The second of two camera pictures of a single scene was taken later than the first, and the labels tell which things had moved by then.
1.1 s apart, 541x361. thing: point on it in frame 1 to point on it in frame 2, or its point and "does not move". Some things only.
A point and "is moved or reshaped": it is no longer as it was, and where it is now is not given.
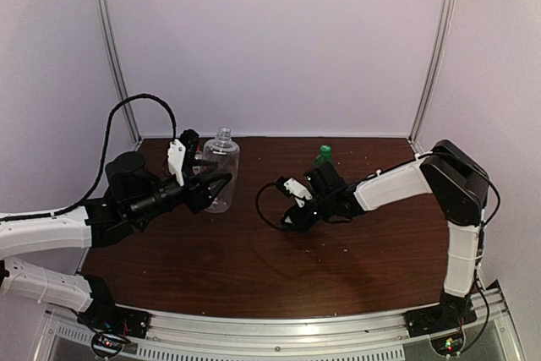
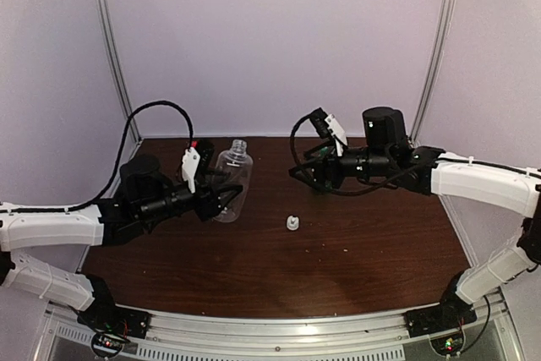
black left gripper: [199, 194] to [209, 202]
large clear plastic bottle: [225, 152] is moved or reshaped
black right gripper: [300, 223] to [320, 174]
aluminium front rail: [65, 336] does not move
